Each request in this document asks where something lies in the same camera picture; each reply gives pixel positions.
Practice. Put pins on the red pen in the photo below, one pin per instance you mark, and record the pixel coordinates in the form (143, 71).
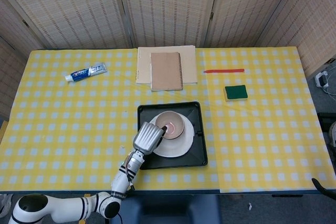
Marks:
(225, 71)

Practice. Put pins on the yellow white checkered tablecloth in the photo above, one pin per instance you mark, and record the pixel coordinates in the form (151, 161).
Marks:
(65, 142)

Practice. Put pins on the white paper plate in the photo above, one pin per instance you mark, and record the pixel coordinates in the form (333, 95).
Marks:
(178, 148)

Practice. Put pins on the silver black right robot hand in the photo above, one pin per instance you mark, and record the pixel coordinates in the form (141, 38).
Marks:
(319, 186)

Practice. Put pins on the white power adapter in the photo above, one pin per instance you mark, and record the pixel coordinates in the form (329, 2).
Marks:
(321, 79)

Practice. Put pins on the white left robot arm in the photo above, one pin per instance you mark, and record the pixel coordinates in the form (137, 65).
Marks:
(123, 179)

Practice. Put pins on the white paper scrap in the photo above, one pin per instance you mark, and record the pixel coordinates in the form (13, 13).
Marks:
(250, 206)

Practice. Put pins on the small brown spiral notebook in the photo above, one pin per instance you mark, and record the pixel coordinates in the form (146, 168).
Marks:
(165, 72)

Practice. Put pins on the large beige notebook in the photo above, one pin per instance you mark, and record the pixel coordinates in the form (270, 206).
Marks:
(189, 61)

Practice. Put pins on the woven folding screen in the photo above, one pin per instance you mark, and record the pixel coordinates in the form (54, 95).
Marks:
(78, 11)

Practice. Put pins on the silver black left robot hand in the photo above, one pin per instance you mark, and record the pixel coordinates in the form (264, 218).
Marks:
(147, 138)

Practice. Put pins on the green yellow sponge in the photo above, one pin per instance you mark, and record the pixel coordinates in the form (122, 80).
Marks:
(236, 92)

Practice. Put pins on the beige bowl with pink mark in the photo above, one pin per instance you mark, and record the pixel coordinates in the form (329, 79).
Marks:
(173, 119)

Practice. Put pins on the black plastic tray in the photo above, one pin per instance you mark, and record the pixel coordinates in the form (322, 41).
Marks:
(197, 153)

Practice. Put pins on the grey shoe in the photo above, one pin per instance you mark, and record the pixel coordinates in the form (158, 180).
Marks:
(333, 133)

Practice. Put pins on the white sneaker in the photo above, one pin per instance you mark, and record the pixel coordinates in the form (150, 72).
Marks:
(5, 203)

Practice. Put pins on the blue white toothpaste tube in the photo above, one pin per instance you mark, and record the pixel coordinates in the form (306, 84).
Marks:
(84, 73)

